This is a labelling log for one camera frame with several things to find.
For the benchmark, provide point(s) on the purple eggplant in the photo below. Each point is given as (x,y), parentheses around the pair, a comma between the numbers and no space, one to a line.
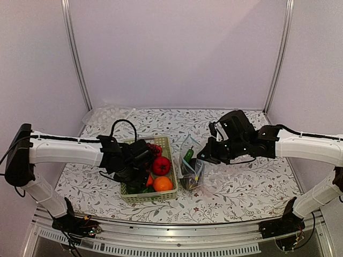
(192,173)

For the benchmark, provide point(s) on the green cucumber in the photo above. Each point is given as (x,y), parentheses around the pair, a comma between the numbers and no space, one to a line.
(189,154)

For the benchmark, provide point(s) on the right aluminium frame post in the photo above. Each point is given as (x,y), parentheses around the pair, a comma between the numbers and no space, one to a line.
(281,55)

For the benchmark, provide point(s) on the orange carrot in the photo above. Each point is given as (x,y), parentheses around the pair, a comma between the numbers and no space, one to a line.
(150,181)

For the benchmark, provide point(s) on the crumpled clear plastic bag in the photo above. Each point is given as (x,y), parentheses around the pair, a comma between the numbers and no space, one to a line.
(222,178)

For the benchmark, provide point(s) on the front aluminium rail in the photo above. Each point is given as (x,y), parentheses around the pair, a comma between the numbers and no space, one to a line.
(129,238)

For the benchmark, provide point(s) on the left aluminium frame post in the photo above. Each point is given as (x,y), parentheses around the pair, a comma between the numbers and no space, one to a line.
(66,11)

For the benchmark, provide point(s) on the green plastic basket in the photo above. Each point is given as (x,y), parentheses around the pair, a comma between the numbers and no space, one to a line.
(162,141)

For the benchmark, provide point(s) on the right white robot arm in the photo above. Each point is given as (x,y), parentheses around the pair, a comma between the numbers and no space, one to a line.
(271,141)

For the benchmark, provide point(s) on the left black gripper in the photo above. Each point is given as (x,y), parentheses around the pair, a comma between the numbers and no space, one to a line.
(140,181)

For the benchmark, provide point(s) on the green pepper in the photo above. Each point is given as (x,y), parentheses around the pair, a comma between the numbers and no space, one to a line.
(131,189)

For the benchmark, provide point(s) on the aluminium frame post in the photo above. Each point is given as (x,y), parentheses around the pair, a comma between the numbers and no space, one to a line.
(66,11)
(281,55)

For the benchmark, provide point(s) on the clear zip bag blue zipper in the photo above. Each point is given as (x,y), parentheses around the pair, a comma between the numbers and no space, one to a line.
(188,142)

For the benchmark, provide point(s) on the green leafy vegetable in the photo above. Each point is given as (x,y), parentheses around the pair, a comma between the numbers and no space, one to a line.
(149,190)

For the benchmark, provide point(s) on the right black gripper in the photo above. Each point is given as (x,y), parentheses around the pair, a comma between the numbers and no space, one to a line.
(209,152)

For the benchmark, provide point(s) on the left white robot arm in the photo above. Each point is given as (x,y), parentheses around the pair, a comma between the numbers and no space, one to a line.
(29,148)

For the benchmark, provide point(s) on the red strawberry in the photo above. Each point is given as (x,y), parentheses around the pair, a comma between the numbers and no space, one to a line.
(155,149)

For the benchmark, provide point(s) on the orange fruit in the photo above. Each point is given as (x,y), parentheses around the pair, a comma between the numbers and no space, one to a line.
(162,184)

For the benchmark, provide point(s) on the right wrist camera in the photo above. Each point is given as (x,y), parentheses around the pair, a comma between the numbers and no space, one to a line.
(217,131)

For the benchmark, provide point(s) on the red apple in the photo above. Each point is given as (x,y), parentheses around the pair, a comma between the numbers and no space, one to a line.
(161,166)

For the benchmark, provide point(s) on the clear bag at back corner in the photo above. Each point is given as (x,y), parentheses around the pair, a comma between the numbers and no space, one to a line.
(105,116)

